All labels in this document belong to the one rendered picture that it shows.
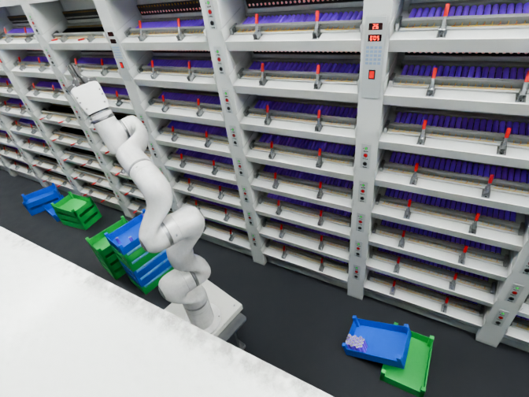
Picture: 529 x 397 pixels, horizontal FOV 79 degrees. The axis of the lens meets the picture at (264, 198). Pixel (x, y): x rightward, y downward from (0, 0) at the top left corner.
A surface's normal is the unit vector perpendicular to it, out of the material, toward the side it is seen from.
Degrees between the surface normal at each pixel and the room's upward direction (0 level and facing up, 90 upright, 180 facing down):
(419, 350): 0
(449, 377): 0
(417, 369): 0
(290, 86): 18
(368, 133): 90
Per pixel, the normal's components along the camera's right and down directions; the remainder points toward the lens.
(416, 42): -0.43, 0.79
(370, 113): -0.49, 0.57
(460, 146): -0.26, -0.58
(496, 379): -0.12, -0.79
